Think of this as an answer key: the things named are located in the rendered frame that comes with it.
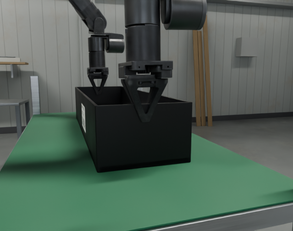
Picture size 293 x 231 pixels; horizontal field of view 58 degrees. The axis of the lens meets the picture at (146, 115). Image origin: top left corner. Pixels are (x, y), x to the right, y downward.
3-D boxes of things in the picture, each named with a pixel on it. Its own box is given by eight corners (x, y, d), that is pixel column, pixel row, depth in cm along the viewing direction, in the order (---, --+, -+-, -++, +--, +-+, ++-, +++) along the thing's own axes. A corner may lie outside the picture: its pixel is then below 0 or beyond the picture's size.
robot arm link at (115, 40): (87, 17, 96) (94, 17, 89) (118, 19, 101) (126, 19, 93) (88, 51, 100) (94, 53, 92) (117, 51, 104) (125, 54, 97)
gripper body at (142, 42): (152, 73, 50) (151, 32, 49) (174, 73, 40) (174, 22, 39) (118, 74, 48) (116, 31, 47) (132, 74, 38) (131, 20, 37)
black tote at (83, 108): (76, 117, 98) (74, 86, 96) (122, 115, 103) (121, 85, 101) (96, 173, 44) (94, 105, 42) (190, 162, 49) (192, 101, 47)
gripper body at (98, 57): (104, 72, 103) (103, 52, 102) (108, 72, 93) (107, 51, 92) (86, 72, 101) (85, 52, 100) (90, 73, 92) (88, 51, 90)
